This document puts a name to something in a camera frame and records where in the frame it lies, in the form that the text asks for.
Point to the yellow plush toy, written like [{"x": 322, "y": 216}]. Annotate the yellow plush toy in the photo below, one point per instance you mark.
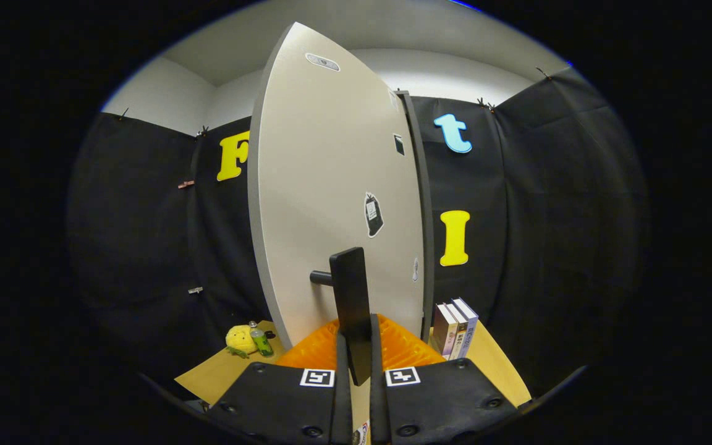
[{"x": 240, "y": 339}]

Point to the brown cover book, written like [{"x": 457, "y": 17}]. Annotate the brown cover book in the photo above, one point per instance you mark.
[{"x": 444, "y": 330}]

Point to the lilac spine book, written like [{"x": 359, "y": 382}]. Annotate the lilac spine book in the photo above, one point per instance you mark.
[{"x": 470, "y": 324}]

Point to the white spine book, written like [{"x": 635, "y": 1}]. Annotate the white spine book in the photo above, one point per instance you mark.
[{"x": 458, "y": 334}]

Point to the beige shoe cabinet door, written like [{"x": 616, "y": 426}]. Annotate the beige shoe cabinet door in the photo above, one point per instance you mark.
[{"x": 319, "y": 173}]

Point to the red clip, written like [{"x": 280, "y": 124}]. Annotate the red clip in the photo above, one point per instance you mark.
[{"x": 186, "y": 184}]

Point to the grey shoe cabinet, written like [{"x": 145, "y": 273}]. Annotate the grey shoe cabinet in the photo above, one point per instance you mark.
[{"x": 425, "y": 204}]

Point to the green bottle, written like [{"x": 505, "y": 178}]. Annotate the green bottle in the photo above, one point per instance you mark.
[{"x": 262, "y": 343}]

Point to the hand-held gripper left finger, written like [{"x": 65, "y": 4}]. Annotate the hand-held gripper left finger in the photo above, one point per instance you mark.
[{"x": 282, "y": 402}]

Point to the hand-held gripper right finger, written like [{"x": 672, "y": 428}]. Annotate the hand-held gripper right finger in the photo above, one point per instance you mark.
[{"x": 442, "y": 402}]

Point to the black backdrop cloth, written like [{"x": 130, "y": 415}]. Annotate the black backdrop cloth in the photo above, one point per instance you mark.
[{"x": 547, "y": 216}]

